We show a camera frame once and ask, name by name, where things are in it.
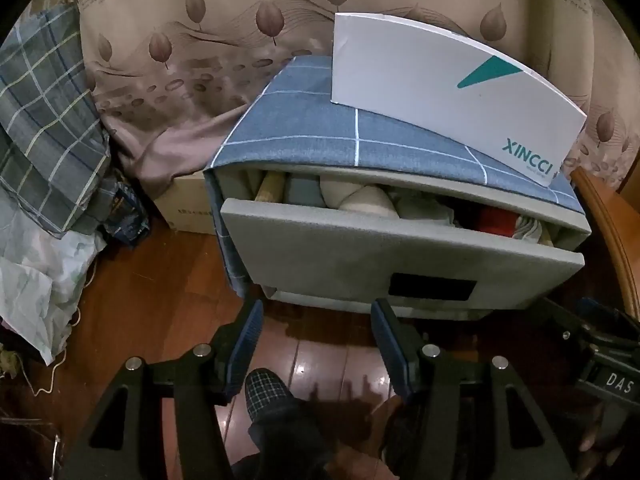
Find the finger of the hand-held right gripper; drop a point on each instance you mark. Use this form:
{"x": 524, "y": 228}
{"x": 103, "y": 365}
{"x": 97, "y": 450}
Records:
{"x": 555, "y": 322}

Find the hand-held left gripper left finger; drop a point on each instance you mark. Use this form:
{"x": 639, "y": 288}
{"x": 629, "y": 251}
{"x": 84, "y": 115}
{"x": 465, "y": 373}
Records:
{"x": 245, "y": 345}

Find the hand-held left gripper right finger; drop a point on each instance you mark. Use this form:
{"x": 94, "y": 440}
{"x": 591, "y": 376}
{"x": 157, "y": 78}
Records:
{"x": 387, "y": 345}

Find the grey-fronted wooden drawer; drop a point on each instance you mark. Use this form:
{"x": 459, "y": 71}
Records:
{"x": 350, "y": 260}

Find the red knit garment white cuff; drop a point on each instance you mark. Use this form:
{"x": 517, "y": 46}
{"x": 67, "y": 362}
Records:
{"x": 495, "y": 222}

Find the grey lower drawer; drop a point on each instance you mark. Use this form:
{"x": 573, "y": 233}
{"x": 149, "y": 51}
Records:
{"x": 325, "y": 300}

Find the person's right hand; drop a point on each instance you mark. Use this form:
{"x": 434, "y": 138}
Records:
{"x": 607, "y": 435}

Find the plaid slipper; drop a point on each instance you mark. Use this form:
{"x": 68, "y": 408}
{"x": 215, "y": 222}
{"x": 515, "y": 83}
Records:
{"x": 265, "y": 395}

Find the striped cloth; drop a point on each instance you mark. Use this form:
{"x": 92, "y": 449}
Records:
{"x": 527, "y": 232}

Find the grey nightstand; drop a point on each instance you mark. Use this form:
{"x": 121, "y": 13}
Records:
{"x": 570, "y": 217}

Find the cream rolled garment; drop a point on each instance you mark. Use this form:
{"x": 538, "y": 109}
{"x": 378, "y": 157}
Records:
{"x": 365, "y": 200}

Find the beige cardboard box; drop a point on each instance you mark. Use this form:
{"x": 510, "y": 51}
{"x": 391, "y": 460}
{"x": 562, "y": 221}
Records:
{"x": 185, "y": 205}

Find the blue printed packet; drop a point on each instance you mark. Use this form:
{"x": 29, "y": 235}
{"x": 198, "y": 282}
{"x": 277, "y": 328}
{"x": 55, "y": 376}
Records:
{"x": 127, "y": 210}

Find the white plastic bag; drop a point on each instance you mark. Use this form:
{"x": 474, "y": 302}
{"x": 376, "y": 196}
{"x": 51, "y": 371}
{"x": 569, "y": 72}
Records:
{"x": 40, "y": 280}

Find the blue checked cloth cover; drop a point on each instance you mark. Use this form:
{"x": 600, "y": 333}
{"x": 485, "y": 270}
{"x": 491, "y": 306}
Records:
{"x": 300, "y": 120}

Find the white shoe box teal mark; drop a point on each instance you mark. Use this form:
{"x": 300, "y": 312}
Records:
{"x": 425, "y": 75}

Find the leaf-print beige curtain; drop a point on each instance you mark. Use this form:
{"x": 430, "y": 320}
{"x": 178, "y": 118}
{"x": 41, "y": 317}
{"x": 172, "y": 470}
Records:
{"x": 200, "y": 60}

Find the grey plaid blanket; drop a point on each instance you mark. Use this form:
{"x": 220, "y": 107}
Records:
{"x": 45, "y": 125}

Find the wooden bed frame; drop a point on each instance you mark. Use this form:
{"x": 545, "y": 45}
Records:
{"x": 615, "y": 240}

